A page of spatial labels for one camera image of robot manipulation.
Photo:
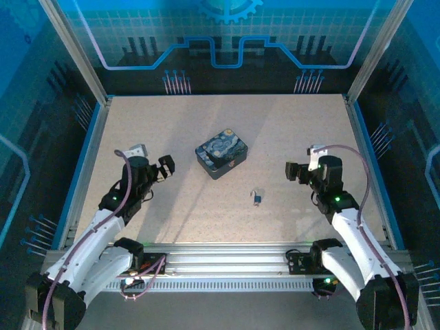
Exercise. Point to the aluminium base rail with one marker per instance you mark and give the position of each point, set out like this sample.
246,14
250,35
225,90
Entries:
223,256

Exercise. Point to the starry night tin box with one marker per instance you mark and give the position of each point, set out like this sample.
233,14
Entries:
220,153

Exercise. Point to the aluminium side rail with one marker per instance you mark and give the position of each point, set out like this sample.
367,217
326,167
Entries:
87,172
369,172

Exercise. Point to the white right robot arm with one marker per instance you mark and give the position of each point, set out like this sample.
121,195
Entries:
347,227

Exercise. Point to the aluminium frame post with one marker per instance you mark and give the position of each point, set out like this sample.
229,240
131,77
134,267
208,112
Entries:
74,51
376,51

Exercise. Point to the small blue padlock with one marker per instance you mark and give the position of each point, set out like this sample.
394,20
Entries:
258,199

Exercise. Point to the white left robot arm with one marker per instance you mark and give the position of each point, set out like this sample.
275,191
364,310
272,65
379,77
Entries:
103,227

